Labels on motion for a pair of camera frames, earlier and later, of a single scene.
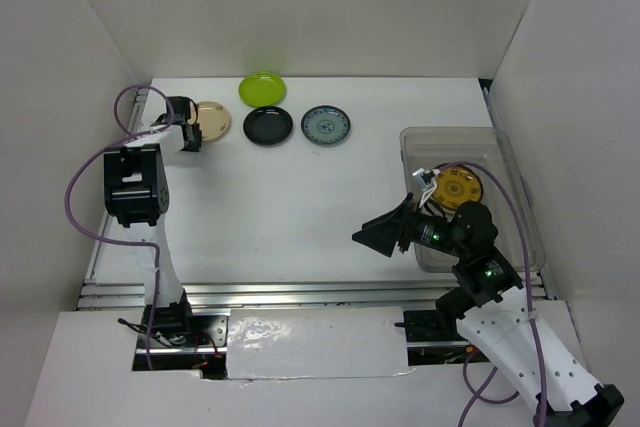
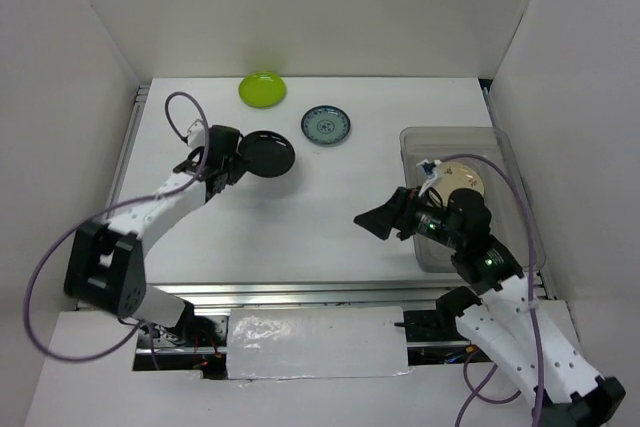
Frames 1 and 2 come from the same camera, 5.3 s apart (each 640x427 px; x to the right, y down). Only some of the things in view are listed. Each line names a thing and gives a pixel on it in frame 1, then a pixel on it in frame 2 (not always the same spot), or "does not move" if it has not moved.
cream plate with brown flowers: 214,120 -> 455,175
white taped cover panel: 322,342 does not move
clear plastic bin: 425,146 does not move
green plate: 262,89 does not move
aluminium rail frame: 319,297 does not move
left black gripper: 196,144 -> 240,165
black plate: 268,125 -> 267,153
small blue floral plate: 326,124 does not move
